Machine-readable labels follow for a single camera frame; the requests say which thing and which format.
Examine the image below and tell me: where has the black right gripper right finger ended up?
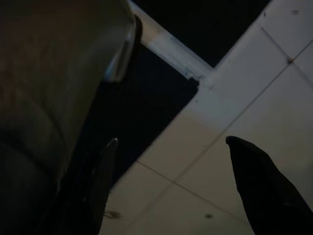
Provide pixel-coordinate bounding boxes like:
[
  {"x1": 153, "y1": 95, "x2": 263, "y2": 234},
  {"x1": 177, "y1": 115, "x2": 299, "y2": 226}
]
[{"x1": 225, "y1": 136, "x2": 313, "y2": 235}]

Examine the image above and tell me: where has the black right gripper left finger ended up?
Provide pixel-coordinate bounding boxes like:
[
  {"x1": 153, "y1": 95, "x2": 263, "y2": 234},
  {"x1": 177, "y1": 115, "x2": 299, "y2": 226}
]
[{"x1": 80, "y1": 138, "x2": 119, "y2": 235}]

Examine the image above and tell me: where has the large black floor mat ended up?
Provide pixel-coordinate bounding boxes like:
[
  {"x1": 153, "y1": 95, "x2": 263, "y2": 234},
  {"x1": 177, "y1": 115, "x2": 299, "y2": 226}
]
[{"x1": 80, "y1": 0, "x2": 271, "y2": 194}]

